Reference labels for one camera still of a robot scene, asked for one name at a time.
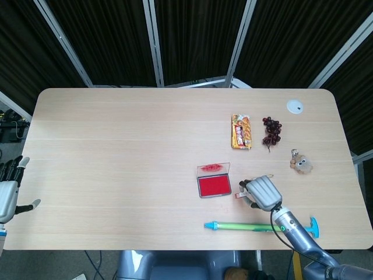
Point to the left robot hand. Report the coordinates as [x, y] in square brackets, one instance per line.
[7, 198]

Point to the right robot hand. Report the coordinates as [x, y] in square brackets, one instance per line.
[263, 192]

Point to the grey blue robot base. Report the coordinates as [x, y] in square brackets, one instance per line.
[177, 265]

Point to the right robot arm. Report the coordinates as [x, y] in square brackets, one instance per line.
[303, 237]

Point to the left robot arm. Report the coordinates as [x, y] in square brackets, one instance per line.
[2, 239]

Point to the green blue toy pump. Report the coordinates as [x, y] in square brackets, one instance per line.
[242, 226]

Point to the red ink pad case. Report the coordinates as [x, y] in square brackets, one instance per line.
[213, 186]

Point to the yellow snack package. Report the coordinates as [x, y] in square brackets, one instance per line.
[241, 135]

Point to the dark red grape bunch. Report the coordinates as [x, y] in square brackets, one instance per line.
[271, 129]

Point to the black curtain partition panel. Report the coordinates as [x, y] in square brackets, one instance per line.
[26, 43]
[198, 38]
[354, 96]
[291, 38]
[107, 41]

